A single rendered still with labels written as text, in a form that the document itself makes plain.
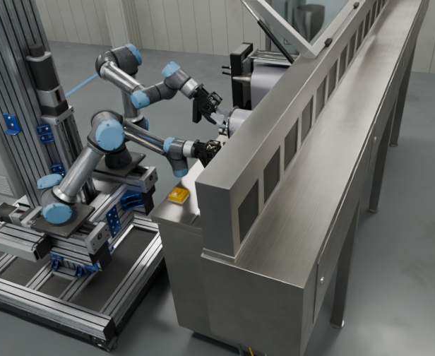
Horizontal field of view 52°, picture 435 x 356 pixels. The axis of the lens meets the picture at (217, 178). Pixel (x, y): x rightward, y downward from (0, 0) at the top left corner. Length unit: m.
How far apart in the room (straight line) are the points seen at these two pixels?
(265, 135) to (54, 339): 2.13
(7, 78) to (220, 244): 1.45
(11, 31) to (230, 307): 1.50
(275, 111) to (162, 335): 1.83
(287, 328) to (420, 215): 2.48
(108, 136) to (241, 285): 1.02
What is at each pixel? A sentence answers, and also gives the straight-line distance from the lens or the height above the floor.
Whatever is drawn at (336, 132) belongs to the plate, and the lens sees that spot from 1.50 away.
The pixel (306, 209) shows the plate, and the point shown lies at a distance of 1.18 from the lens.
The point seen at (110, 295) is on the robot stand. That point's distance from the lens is 2.70.
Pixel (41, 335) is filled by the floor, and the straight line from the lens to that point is 2.96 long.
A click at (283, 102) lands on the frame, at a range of 1.20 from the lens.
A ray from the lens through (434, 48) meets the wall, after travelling 5.58.
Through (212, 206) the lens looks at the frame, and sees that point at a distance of 0.95.
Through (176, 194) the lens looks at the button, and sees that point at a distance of 2.09.
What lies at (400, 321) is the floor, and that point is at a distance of 2.83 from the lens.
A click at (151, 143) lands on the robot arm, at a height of 1.11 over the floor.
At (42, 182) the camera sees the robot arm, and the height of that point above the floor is 1.05.
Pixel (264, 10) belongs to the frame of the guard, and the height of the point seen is 1.79.
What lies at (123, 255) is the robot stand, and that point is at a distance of 2.90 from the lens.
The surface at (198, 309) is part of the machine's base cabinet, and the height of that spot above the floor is 0.32.
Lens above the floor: 2.20
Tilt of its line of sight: 36 degrees down
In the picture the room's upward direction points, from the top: 5 degrees counter-clockwise
